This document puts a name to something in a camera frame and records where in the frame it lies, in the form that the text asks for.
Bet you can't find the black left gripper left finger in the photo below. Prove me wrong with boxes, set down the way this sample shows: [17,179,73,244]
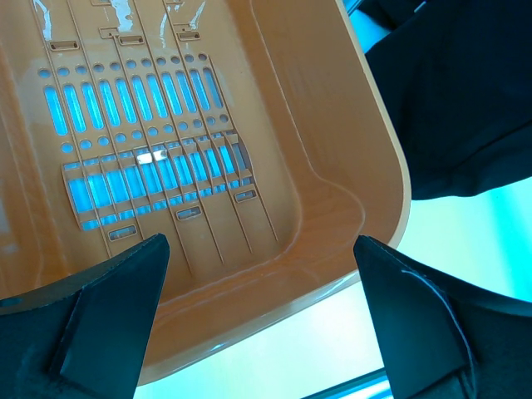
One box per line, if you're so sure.
[1,234,170,398]

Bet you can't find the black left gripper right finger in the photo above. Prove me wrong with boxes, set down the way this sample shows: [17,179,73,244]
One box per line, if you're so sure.
[353,235,531,398]

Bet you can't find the orange plastic laundry basket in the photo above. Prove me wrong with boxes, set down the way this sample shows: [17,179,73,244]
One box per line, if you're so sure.
[1,1,411,384]

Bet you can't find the black shorts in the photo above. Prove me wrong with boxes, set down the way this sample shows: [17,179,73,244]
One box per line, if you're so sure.
[359,0,531,200]

